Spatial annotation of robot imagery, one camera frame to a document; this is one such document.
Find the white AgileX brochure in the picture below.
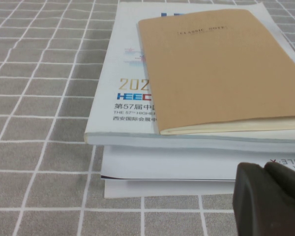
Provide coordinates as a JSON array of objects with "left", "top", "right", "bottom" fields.
[{"left": 100, "top": 144, "right": 295, "bottom": 181}]

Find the grey checked tablecloth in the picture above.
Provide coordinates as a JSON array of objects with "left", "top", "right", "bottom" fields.
[{"left": 0, "top": 0, "right": 295, "bottom": 236}]

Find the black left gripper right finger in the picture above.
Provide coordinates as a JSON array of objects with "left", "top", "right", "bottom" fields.
[{"left": 264, "top": 161, "right": 295, "bottom": 236}]

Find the white HEEC catalogue book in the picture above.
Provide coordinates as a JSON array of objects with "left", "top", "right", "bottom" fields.
[{"left": 84, "top": 1, "right": 295, "bottom": 146}]

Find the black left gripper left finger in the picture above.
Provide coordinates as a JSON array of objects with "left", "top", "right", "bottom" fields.
[{"left": 232, "top": 162, "right": 284, "bottom": 236}]

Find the brown kraft notebook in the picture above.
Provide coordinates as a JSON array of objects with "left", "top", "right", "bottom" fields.
[{"left": 137, "top": 9, "right": 295, "bottom": 135}]

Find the plain white booklet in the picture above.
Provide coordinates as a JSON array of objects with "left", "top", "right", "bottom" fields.
[{"left": 103, "top": 178, "right": 236, "bottom": 199}]

